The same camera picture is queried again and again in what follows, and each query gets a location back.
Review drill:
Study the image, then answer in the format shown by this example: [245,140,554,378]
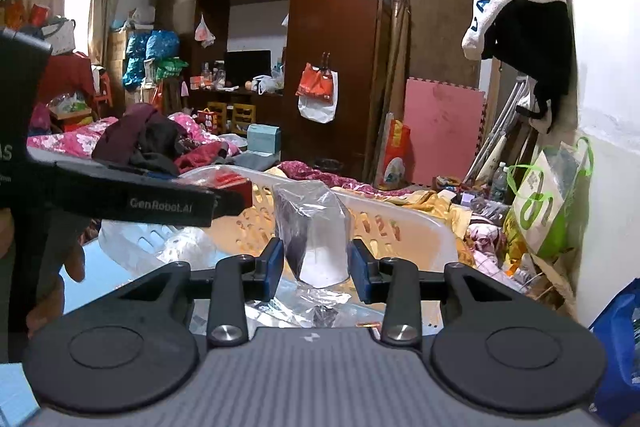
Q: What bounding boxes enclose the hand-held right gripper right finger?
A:
[347,240,509,344]

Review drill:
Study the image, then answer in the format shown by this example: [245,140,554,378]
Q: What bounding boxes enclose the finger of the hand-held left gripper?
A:
[212,186,254,220]

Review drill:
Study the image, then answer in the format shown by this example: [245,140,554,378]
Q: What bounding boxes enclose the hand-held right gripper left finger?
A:
[118,237,286,349]

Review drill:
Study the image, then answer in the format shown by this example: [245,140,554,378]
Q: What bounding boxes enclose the clear bag with red item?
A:
[177,166,254,196]

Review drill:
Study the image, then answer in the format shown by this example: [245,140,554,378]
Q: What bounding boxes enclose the clear plastic bag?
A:
[250,180,387,334]

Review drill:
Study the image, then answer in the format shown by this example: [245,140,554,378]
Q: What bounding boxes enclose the white plastic laundry basket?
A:
[99,165,461,304]

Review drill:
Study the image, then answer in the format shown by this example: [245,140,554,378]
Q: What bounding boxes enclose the person's left hand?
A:
[0,206,87,341]

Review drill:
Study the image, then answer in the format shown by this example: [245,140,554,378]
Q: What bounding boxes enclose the pink floral blanket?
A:
[27,111,251,174]

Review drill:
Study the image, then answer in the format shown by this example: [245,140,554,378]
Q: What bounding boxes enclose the teal cardboard box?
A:
[246,124,283,154]

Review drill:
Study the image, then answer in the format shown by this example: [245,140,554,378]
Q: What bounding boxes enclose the red cloth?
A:
[37,54,96,106]

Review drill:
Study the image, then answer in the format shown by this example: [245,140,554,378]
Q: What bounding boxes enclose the red gift box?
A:
[196,108,225,136]

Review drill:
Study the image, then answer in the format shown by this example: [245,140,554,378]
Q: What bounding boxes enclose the yellow crate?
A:
[232,103,259,136]

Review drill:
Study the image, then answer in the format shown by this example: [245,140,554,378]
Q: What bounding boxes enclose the pile of dark clothes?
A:
[91,102,189,176]

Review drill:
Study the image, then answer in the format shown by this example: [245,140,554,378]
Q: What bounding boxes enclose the orange printed sack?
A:
[382,119,412,188]

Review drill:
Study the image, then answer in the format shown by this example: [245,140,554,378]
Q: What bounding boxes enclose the black television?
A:
[224,50,272,89]

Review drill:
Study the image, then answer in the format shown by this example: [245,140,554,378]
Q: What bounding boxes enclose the orange and white shopping bag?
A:
[294,61,340,124]

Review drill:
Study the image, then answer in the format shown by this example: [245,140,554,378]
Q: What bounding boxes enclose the blue patterned bags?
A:
[122,30,181,90]

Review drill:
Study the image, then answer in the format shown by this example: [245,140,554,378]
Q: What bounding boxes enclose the clear water bottle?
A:
[489,161,509,203]

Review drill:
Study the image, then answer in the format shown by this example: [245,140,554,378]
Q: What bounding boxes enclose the pink foam mat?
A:
[402,77,487,188]

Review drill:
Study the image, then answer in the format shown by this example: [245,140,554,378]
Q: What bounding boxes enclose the white and red plastic bag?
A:
[193,14,217,49]

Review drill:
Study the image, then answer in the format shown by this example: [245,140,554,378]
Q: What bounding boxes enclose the green and white tote bag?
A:
[504,136,596,261]

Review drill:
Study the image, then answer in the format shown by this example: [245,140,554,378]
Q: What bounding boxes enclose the metal folding rack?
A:
[469,76,534,188]

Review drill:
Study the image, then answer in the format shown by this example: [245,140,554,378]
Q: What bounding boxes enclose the dark brown wooden wardrobe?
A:
[159,0,397,188]

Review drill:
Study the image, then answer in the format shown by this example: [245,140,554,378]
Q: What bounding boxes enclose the brown wooden board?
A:
[399,0,481,88]

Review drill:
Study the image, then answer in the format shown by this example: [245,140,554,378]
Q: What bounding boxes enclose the blue plastic bag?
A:
[587,277,640,427]

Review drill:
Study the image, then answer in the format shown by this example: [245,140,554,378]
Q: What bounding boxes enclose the black hanging garment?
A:
[480,0,574,136]

